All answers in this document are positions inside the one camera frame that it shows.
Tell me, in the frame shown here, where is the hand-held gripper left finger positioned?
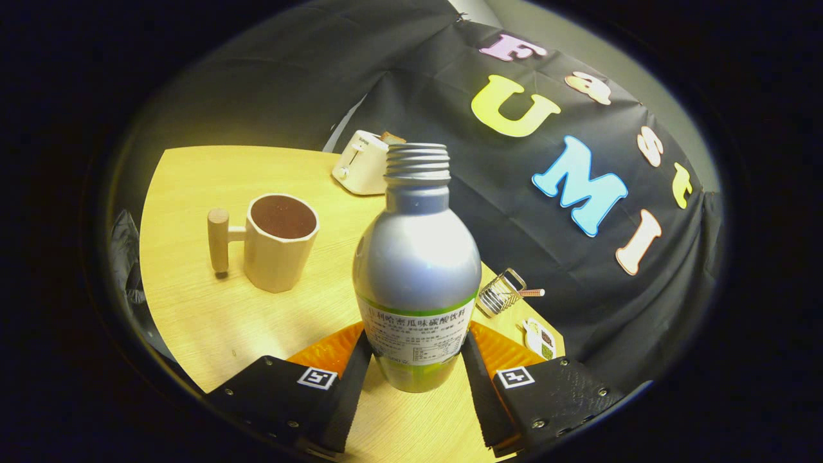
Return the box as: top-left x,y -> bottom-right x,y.
204,321 -> 374,456

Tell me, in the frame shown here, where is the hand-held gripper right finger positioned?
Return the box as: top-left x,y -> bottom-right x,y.
460,321 -> 626,458

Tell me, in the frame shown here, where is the silver juice bottle green label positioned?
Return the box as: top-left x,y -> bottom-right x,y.
352,143 -> 483,394

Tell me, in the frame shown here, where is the cream cup with wooden handle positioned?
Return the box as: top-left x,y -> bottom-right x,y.
207,193 -> 320,294

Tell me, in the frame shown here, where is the white divided condiment dish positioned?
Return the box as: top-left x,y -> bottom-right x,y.
522,317 -> 557,361

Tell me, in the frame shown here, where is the wooden table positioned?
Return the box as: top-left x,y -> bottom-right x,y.
140,145 -> 566,463

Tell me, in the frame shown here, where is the black backdrop cloth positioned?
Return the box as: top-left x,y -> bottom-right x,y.
109,0 -> 727,393

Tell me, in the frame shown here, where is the white toaster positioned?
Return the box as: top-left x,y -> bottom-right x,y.
332,130 -> 407,196

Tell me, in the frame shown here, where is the dark crumpled cloth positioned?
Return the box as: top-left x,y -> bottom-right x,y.
108,209 -> 177,364

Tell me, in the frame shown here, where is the metal wire basket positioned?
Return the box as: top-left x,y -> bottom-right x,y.
476,268 -> 528,318

